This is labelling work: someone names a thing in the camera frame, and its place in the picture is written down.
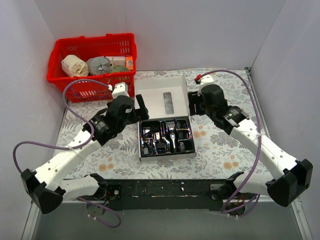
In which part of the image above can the white hair clipper box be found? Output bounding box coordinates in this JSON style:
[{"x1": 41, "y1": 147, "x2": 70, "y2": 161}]
[{"x1": 135, "y1": 76, "x2": 196, "y2": 162}]

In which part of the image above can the black silver hair clipper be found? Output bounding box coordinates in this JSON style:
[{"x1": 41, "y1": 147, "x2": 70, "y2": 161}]
[{"x1": 166, "y1": 121, "x2": 178, "y2": 153}]

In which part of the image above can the red plastic shopping basket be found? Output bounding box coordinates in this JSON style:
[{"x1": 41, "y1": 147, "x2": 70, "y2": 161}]
[{"x1": 46, "y1": 33, "x2": 137, "y2": 103}]

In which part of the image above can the black comb guard large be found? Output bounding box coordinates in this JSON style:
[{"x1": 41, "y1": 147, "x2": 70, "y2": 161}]
[{"x1": 155, "y1": 142, "x2": 167, "y2": 154}]

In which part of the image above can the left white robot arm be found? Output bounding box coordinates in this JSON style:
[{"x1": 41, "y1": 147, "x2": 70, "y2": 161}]
[{"x1": 20, "y1": 94, "x2": 149, "y2": 214}]

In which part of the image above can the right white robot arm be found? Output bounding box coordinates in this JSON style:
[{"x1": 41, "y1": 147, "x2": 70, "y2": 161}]
[{"x1": 187, "y1": 84, "x2": 313, "y2": 207}]

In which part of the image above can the green broccoli-like item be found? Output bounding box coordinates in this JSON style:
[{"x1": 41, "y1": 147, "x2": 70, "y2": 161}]
[{"x1": 110, "y1": 65, "x2": 130, "y2": 74}]

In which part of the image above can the white flat box in basket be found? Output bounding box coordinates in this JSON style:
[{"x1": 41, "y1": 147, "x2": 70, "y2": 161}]
[{"x1": 106, "y1": 56, "x2": 126, "y2": 67}]

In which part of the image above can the grey wrapped roll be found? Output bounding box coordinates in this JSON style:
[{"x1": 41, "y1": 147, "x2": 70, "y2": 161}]
[{"x1": 86, "y1": 56, "x2": 111, "y2": 76}]

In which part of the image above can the orange small box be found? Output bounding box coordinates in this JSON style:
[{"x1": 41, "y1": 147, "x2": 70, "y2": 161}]
[{"x1": 125, "y1": 56, "x2": 134, "y2": 71}]

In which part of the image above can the floral table mat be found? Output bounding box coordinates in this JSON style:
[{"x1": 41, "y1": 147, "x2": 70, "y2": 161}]
[{"x1": 56, "y1": 69, "x2": 257, "y2": 179}]

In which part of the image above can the beige paper-wrapped roll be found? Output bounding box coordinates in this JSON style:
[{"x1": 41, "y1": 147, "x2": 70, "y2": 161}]
[{"x1": 61, "y1": 54, "x2": 89, "y2": 77}]

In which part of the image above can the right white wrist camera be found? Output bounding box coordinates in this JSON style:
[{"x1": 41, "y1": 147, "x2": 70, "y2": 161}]
[{"x1": 195, "y1": 74, "x2": 214, "y2": 86}]

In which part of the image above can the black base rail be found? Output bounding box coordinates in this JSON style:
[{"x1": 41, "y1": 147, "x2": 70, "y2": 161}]
[{"x1": 74, "y1": 178, "x2": 261, "y2": 212}]

